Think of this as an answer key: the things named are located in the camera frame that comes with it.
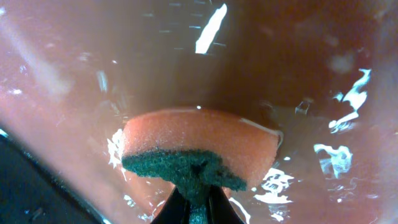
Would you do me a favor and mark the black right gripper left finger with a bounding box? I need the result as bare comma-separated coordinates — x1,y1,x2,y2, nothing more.
150,187,190,224

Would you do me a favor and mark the dark red water tray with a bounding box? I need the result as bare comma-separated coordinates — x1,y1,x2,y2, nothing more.
1,1,397,223

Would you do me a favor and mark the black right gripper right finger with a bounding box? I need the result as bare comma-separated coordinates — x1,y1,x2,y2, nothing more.
207,185,244,224

